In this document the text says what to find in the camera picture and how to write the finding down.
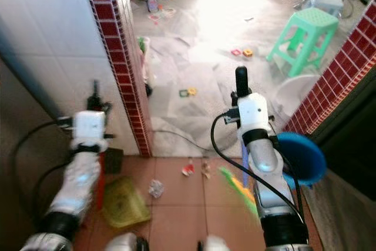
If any green broom with blue handle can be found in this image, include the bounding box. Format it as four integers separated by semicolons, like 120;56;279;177
218;140;261;217

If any yellow-green plastic dustpan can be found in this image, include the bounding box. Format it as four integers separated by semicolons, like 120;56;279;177
96;148;152;229

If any white plastic basin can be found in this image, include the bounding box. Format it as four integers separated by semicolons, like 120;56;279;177
275;74;322;118

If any green white plastic item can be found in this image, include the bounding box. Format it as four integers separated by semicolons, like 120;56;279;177
137;36;152;96

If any small brown litter scrap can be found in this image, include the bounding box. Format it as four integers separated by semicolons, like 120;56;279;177
201;159;213;180

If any red and white wrapper scrap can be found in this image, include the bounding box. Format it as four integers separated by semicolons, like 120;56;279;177
182;162;195;177

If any blue plastic basin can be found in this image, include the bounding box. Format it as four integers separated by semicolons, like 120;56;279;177
274;132;327;189

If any green plastic stool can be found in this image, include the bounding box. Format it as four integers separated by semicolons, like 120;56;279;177
266;7;340;78

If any crumpled white paper ball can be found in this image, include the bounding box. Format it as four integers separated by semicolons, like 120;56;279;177
148;179;166;199

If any grey box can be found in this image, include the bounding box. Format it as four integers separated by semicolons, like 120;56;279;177
310;0;344;16

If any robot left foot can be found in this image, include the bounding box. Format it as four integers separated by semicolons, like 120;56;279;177
105;233;149;251

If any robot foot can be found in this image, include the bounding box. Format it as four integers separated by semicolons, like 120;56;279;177
196;236;237;251
105;233;149;251

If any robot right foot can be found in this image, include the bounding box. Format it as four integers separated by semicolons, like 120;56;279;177
196;236;237;251

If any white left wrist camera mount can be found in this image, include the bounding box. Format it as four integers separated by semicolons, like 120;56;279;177
72;111;108;147

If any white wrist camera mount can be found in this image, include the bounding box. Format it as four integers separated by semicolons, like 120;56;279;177
237;93;272;137
72;111;108;147

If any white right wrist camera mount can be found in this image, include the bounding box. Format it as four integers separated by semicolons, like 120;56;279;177
237;93;272;137

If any thin dark floor cable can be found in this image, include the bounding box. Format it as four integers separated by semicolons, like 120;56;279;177
152;129;218;153

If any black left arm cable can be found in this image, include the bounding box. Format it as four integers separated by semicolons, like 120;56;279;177
12;119;76;205

